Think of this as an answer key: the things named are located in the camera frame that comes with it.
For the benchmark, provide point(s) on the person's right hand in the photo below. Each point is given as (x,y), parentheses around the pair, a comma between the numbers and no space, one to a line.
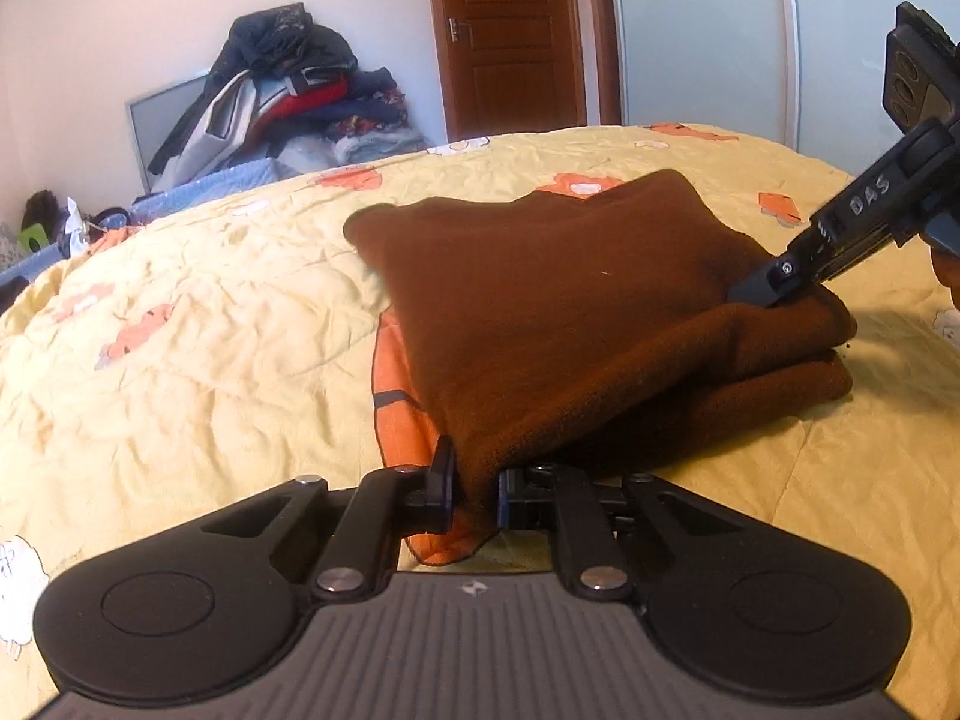
(949,277)

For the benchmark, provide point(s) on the brown wooden door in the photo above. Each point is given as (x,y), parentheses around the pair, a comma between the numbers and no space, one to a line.
(510,37)

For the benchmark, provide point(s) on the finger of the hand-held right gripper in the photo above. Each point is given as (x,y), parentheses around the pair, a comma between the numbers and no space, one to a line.
(776,277)

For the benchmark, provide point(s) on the blue bed sheet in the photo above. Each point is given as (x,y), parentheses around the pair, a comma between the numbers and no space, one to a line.
(195,191)

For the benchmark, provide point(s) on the pile of mixed clothes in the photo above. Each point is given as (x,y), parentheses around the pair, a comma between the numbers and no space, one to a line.
(292,97)

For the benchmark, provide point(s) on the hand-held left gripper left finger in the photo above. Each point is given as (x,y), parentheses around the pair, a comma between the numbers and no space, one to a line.
(444,484)

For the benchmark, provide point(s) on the dark plush toy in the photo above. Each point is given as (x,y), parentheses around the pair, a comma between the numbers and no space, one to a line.
(41,210)

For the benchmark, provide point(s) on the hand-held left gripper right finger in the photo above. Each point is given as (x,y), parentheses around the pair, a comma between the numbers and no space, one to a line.
(506,499)

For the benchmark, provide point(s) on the white sliding wardrobe door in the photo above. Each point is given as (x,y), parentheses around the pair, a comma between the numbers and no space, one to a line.
(705,37)

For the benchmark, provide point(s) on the green plastic item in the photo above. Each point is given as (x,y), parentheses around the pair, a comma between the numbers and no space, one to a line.
(34,238)

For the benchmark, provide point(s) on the grey framed panel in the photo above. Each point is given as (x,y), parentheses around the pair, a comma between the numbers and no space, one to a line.
(154,127)

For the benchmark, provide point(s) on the brown knit garment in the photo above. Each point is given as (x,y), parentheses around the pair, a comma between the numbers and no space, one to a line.
(585,315)

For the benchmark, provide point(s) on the dark round object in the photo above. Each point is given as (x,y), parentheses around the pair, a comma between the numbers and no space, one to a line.
(112,217)

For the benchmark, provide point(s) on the yellow carrot print blanket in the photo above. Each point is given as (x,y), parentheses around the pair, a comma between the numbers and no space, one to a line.
(210,360)

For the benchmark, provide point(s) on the white tissue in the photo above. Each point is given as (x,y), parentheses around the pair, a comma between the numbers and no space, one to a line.
(75,229)

